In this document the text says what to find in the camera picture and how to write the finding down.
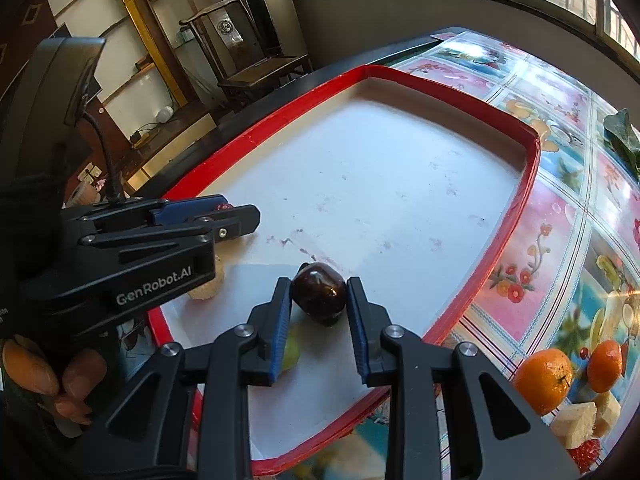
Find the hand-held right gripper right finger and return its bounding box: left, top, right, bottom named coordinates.
left=346, top=276, right=583, bottom=480

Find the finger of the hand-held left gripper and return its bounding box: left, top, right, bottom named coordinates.
left=62, top=194, right=231, bottom=233
left=77, top=204, right=262, bottom=261

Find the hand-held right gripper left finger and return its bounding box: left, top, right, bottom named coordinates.
left=70, top=276, right=293, bottom=480

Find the green grape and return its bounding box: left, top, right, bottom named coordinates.
left=280, top=335, right=302, bottom=373

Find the dark red plum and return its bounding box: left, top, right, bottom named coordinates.
left=291, top=262, right=348, bottom=327

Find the red rimmed white tray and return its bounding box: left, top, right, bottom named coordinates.
left=145, top=64, right=542, bottom=478

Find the orange mandarin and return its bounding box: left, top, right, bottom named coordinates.
left=586, top=340, right=625, bottom=393
left=514, top=349, right=573, bottom=416

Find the person's left hand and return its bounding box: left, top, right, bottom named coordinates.
left=2, top=336, right=108, bottom=426

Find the dark wooden chair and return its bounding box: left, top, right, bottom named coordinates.
left=179, top=0, right=313, bottom=111

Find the white bag round logo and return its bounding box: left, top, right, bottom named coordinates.
left=212, top=7, right=246, bottom=48

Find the floral plastic tablecloth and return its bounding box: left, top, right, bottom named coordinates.
left=120, top=30, right=640, bottom=480

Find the green leaf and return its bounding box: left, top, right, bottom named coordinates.
left=602, top=109, right=640, bottom=183

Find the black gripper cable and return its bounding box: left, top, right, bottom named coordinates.
left=80, top=107, right=126, bottom=206

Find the yellow framed wall shelf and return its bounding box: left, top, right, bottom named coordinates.
left=42, top=0, right=221, bottom=171

